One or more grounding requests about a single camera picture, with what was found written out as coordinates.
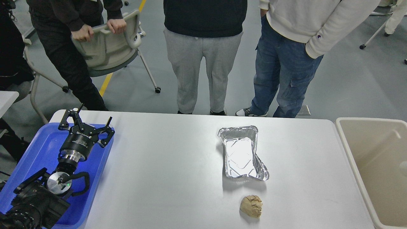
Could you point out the person in blue jeans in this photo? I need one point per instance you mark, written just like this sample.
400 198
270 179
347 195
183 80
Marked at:
295 35

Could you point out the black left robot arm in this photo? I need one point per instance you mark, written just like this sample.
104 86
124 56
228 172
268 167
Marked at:
55 182

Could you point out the seated person at left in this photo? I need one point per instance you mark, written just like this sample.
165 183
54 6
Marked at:
16 75

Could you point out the beige office chair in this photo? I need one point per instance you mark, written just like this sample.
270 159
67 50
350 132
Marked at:
108 52

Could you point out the aluminium foil tray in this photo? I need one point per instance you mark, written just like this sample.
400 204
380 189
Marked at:
240 158

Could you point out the person in white, far right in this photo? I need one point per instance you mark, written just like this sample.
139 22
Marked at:
398 12

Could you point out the grey chair at left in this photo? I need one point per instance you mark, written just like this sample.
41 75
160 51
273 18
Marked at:
37 74

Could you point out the person in grey sweatpants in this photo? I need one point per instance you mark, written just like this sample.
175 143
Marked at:
203 29

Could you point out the crumpled brown paper ball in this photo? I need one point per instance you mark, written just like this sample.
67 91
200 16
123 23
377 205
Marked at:
252 206

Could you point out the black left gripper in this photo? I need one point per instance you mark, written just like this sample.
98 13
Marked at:
82 138

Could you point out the person in black clothes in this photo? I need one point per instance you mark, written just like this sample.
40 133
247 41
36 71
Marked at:
58 23

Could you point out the beige plastic bin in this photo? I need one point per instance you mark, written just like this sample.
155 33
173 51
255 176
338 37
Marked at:
377 151

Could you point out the chair leg with castor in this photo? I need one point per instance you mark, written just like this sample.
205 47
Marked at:
363 46

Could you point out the blue plastic tray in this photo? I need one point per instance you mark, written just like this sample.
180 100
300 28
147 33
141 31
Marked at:
43 153

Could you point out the white side table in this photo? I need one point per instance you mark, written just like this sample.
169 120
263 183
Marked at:
7 98

